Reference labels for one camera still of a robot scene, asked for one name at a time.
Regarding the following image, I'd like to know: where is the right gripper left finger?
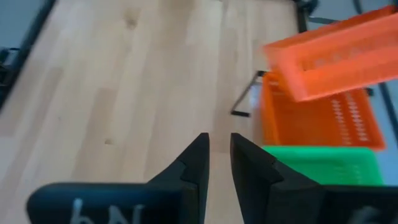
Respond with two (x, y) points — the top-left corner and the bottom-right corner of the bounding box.
(26, 132), (210, 224)

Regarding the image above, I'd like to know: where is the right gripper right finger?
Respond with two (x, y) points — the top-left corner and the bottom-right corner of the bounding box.
(229, 132), (398, 224)

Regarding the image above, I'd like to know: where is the green plastic basket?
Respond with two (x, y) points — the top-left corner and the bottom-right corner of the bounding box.
(262, 145), (386, 187)

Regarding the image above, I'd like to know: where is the orange plastic basket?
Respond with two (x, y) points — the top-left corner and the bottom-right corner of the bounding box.
(262, 5), (398, 103)
(260, 72), (387, 152)

